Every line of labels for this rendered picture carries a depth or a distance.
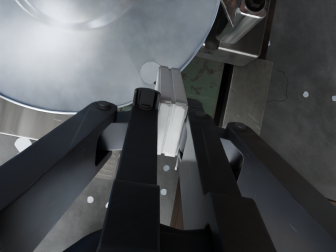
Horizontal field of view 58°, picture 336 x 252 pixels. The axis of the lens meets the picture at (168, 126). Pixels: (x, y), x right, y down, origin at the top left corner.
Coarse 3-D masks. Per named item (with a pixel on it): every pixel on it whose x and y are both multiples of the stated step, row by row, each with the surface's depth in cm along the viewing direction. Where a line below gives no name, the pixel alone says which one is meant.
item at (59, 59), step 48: (0, 0) 28; (48, 0) 28; (96, 0) 29; (144, 0) 30; (192, 0) 30; (0, 48) 28; (48, 48) 29; (96, 48) 29; (144, 48) 30; (192, 48) 30; (0, 96) 28; (48, 96) 29; (96, 96) 29
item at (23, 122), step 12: (0, 108) 28; (12, 108) 29; (24, 108) 29; (120, 108) 30; (0, 120) 28; (12, 120) 28; (24, 120) 29; (36, 120) 29; (48, 120) 29; (60, 120) 29; (0, 132) 28; (12, 132) 28; (24, 132) 29; (36, 132) 29
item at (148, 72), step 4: (144, 64) 30; (148, 64) 30; (152, 64) 30; (156, 64) 30; (140, 68) 30; (144, 68) 30; (148, 68) 30; (152, 68) 30; (156, 68) 30; (140, 72) 30; (144, 72) 30; (148, 72) 30; (152, 72) 30; (156, 72) 30; (140, 76) 30; (144, 76) 30; (148, 76) 30; (152, 76) 30; (156, 76) 30; (144, 80) 30; (148, 80) 30; (152, 80) 30
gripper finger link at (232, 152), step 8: (192, 104) 17; (200, 104) 17; (184, 120) 15; (184, 128) 14; (216, 128) 15; (224, 128) 15; (184, 136) 14; (224, 136) 14; (184, 144) 14; (224, 144) 14; (232, 144) 14; (232, 152) 14; (232, 160) 14; (240, 160) 14; (232, 168) 14
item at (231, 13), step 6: (222, 0) 30; (228, 0) 30; (234, 0) 30; (222, 6) 30; (228, 6) 30; (234, 6) 30; (228, 12) 30; (234, 12) 30; (228, 18) 30; (234, 18) 30
